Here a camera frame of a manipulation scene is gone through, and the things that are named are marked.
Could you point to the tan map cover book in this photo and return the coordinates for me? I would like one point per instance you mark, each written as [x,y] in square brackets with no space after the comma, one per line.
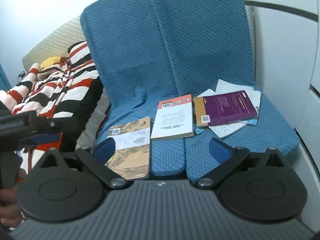
[132,147]

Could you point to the yellow plush toy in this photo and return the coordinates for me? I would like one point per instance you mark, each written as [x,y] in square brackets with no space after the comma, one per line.
[51,62]

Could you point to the red black white striped blanket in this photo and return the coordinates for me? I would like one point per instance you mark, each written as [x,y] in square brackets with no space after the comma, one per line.
[62,90]

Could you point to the white book orange band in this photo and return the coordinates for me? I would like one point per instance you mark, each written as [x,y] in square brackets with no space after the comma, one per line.
[172,120]

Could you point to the purple book tan spine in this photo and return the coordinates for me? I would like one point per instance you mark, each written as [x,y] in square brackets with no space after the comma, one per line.
[230,107]

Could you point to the cream quilted pillow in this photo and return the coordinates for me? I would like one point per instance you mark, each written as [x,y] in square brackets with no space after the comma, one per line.
[50,42]

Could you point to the person's left hand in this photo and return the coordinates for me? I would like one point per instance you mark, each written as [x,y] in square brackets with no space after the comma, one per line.
[10,210]

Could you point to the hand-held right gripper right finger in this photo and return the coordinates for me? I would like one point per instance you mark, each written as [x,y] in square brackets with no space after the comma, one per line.
[220,151]

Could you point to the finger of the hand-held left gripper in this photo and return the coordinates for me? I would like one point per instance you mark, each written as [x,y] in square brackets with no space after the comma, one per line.
[42,139]

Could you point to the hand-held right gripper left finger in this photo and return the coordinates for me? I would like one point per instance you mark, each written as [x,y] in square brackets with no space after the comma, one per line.
[105,150]

